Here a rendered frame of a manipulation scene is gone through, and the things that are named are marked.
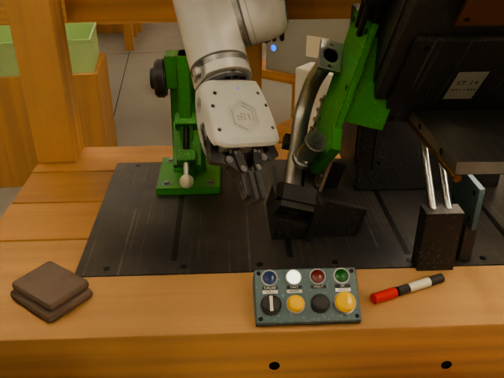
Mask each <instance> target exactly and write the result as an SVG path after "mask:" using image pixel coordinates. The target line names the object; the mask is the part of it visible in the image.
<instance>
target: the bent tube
mask: <svg viewBox="0 0 504 378"><path fill-rule="evenodd" d="M330 45H332V46H330ZM343 51H344V44H343V43H338V42H334V41H332V40H326V39H324V38H322V39H321V40H320V44H319V54H318V59H317V60H316V62H315V64H314V65H313V67H312V68H311V69H310V72H309V73H308V75H307V77H306V79H305V81H304V84H303V86H302V88H301V92H300V95H299V97H298V101H297V104H296V108H295V113H294V116H293V121H292V130H291V136H290V142H289V154H288V161H287V167H286V178H285V182H286V183H290V184H294V185H300V186H302V175H303V169H300V168H298V167H297V166H296V165H295V164H294V163H293V159H292V156H293V152H294V151H295V150H296V149H297V148H298V147H299V146H301V145H302V143H303V142H304V139H305V136H306V135H307V134H308V124H309V120H310V116H311V110H312V108H313V105H314V101H315V98H316V96H317V92H318V91H319V89H320V86H321V84H322V83H323V80H324V79H325V78H326V77H327V76H328V74H329V72H331V73H334V74H339V73H340V72H341V64H342V57H343Z"/></svg>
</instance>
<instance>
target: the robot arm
mask: <svg viewBox="0 0 504 378"><path fill-rule="evenodd" d="M172 3H173V6H174V9H175V15H176V18H177V21H178V27H179V30H180V33H181V39H182V42H183V44H184V50H185V53H186V56H187V62H188V65H189V68H190V75H191V78H192V81H193V87H194V89H195V91H196V93H195V104H196V121H197V127H198V131H199V138H200V142H201V146H202V150H203V152H204V154H205V156H206V161H207V164H209V165H212V166H216V167H223V168H224V169H225V170H226V171H228V172H229V173H230V174H231V176H232V177H233V178H234V179H236V180H237V183H238V189H239V191H240V194H241V198H242V199H243V200H244V205H245V206H246V207H248V206H251V205H252V206H257V205H258V204H260V203H261V202H262V201H263V200H265V199H266V189H265V187H264V184H263V179H262V176H261V172H260V171H262V170H263V166H264V165H265V163H268V162H269V161H273V160H274V159H275V158H277V157H278V151H277V149H276V148H275V144H277V143H278V142H279V136H278V130H277V128H276V125H275V121H274V119H273V117H272V113H271V111H270V109H269V105H268V104H267V101H266V99H265V97H264V95H263V93H262V91H261V89H260V87H259V86H258V84H257V82H256V81H251V78H252V71H251V66H250V64H249V61H248V56H247V53H246V49H247V48H248V47H250V46H253V45H256V44H260V43H263V42H266V41H270V40H272V39H274V38H277V37H279V36H281V35H282V34H283V33H284V32H285V31H286V30H287V27H288V21H289V16H288V12H287V4H286V1H285V0H172Z"/></svg>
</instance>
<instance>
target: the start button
mask: <svg viewBox="0 0 504 378"><path fill-rule="evenodd" d="M334 303H335V306H336V308H337V309H338V310H339V311H341V312H343V313H349V312H350V311H352V310H353V309H354V307H355V306H356V299H355V297H354V296H353V295H352V294H351V293H349V292H340V293H339V294H338V295H337V296H336V298H335V300H334Z"/></svg>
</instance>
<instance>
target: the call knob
mask: <svg viewBox="0 0 504 378"><path fill-rule="evenodd" d="M280 306H281V302H280V300H279V298H278V297H277V296H275V295H267V296H266V297H265V298H264V299H263V300H262V309H263V310H264V311H265V312H266V313H267V314H275V313H277V312H278V311H279V309H280Z"/></svg>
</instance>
